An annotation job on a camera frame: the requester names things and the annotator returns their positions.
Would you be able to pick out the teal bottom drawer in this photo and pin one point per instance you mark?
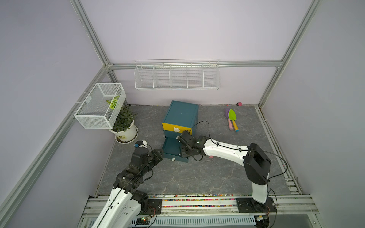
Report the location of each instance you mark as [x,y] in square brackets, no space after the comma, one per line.
[172,150]

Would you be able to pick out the purple toy shovel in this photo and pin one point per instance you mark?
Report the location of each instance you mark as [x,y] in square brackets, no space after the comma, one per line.
[229,121]

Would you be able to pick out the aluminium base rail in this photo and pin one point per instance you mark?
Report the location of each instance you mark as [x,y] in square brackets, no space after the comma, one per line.
[219,211]

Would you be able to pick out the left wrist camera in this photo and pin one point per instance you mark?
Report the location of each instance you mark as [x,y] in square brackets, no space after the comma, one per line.
[140,144]

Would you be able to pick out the white wire basket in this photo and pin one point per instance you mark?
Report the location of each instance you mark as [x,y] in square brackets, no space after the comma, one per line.
[94,111]

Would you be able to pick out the green toy in basket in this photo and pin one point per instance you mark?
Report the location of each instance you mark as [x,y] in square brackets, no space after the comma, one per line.
[113,102]

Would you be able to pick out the teal drawer cabinet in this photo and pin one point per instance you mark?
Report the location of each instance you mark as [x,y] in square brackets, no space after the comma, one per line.
[182,114]

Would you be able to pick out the green potted plant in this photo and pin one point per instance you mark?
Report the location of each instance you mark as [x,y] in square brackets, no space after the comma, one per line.
[124,119]

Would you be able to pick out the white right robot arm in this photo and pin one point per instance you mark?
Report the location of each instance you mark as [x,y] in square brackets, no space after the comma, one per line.
[256,163]

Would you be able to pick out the white flower pot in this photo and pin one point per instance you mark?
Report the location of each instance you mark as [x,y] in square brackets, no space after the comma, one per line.
[127,132]

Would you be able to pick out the white pot saucer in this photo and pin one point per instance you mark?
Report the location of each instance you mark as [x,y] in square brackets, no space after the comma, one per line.
[131,139]

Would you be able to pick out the teal drawer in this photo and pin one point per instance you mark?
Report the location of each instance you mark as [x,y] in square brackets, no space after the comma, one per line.
[172,134]
[172,150]

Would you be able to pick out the yellow top drawer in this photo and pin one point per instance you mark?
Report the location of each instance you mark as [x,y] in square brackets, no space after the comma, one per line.
[175,128]

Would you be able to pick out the long white wire shelf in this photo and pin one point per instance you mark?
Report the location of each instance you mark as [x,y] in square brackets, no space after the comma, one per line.
[186,75]

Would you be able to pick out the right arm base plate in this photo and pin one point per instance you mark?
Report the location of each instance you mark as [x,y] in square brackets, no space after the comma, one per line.
[249,205]

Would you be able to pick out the green toy shovel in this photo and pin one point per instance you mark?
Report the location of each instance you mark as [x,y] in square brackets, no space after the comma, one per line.
[232,116]

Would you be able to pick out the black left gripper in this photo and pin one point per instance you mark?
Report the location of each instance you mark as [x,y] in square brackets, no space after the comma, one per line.
[156,156]

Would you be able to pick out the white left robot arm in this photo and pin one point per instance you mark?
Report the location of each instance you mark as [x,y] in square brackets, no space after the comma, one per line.
[126,201]

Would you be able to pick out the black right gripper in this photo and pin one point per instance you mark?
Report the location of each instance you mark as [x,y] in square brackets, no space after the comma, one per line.
[182,151]

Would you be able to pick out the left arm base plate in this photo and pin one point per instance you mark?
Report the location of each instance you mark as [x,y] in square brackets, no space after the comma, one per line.
[151,207]

